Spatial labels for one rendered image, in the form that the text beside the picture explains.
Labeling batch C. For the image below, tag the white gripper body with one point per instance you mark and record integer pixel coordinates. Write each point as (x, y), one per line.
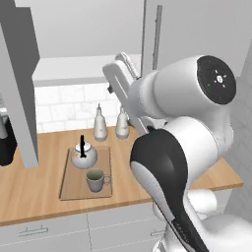
(122, 86)

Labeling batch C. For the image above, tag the wooden tray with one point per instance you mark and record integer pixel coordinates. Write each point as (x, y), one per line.
(70, 187)

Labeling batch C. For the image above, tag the white drawer front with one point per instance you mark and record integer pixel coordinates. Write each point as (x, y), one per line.
(55, 229)
(121, 223)

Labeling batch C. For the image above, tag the grey mug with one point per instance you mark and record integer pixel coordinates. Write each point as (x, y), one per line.
(95, 182)

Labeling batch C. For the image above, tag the white bottle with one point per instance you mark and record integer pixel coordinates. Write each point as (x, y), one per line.
(121, 126)
(100, 126)

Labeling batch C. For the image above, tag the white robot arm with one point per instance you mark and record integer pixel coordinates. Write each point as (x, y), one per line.
(193, 147)

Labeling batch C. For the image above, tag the black countertop appliance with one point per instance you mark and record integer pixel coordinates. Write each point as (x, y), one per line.
(6, 147)

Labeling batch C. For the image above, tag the grey wall cabinet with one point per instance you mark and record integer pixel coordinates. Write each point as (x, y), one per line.
(85, 36)

